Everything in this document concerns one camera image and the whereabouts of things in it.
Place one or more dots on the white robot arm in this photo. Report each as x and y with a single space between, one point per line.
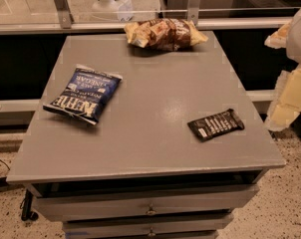
293 42

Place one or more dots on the metal fence post right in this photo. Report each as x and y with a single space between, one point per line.
193 10

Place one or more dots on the metal fence post left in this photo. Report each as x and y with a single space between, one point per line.
64 14

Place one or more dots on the yellow brown chip bag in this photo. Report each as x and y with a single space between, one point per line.
164 34

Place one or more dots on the black snack bar wrapper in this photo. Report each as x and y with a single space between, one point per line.
216 125

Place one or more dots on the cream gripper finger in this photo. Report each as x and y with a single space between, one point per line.
286 106
277 40

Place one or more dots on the drawer with knob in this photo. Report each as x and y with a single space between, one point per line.
147 203
146 226

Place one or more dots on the black caster leg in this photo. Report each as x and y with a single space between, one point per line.
27 213

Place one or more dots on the top drawer with knob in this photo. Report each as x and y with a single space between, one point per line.
147 203

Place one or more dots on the metal fence post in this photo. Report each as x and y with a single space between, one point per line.
193 10
64 14

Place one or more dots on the blue chip bag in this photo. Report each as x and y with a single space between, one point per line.
86 95

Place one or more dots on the grey drawer cabinet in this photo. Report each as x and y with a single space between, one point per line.
142 141

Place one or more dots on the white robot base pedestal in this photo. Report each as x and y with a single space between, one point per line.
113 10

